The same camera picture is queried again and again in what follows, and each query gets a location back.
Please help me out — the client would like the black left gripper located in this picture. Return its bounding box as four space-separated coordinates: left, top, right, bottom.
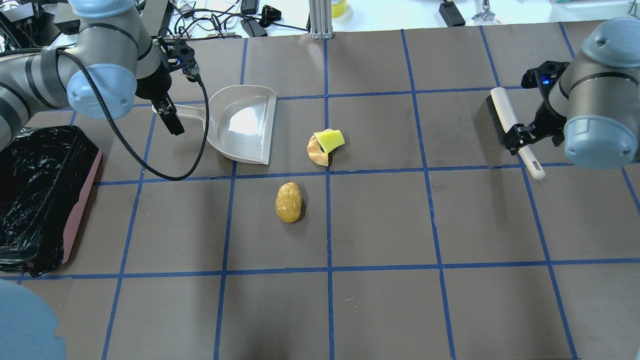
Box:
135 38 200 136

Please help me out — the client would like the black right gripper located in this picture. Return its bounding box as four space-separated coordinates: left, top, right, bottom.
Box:
503 60 570 156

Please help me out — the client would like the beige hand brush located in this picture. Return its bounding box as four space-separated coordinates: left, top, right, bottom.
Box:
486 87 546 180

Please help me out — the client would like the beige dustpan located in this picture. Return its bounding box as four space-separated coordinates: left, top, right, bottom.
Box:
175 84 278 166

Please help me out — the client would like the brown potato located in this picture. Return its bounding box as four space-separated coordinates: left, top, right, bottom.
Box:
275 182 303 223

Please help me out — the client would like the yellow green sponge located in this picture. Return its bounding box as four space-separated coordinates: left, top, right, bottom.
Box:
313 129 346 154

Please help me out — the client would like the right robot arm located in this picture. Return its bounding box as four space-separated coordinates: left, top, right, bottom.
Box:
486 17 640 179

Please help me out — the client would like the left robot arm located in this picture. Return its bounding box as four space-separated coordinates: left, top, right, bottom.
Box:
0 0 185 148

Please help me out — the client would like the pink bin with black bag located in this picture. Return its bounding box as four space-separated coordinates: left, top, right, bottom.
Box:
0 125 99 278

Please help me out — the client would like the black power adapter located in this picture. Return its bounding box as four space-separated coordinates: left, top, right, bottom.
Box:
438 0 466 28

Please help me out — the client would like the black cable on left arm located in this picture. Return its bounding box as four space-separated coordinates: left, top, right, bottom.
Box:
50 47 211 182

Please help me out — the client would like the aluminium frame post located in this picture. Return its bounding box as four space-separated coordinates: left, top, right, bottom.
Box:
308 0 334 40

